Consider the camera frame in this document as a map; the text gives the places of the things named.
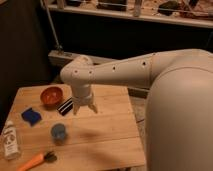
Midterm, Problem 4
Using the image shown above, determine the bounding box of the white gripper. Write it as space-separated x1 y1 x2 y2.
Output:
71 84 98 115

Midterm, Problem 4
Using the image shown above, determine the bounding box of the black white striped eraser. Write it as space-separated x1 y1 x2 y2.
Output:
57 98 73 116

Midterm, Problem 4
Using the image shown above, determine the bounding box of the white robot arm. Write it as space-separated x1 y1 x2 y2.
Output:
60 49 213 171

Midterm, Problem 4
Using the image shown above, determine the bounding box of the orange bowl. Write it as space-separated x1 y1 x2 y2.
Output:
40 86 63 107

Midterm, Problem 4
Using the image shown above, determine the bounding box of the small blue cup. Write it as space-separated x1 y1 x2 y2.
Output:
51 123 66 141

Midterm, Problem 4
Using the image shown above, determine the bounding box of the metal pole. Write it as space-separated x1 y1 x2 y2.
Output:
43 0 63 53

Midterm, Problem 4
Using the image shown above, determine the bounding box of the white glue bottle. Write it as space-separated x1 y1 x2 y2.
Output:
3 120 21 160

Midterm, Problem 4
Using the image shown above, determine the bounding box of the cluttered white shelf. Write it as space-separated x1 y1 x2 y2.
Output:
44 0 213 29

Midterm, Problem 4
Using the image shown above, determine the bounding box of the orange handled brush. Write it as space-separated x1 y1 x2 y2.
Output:
16 151 57 171

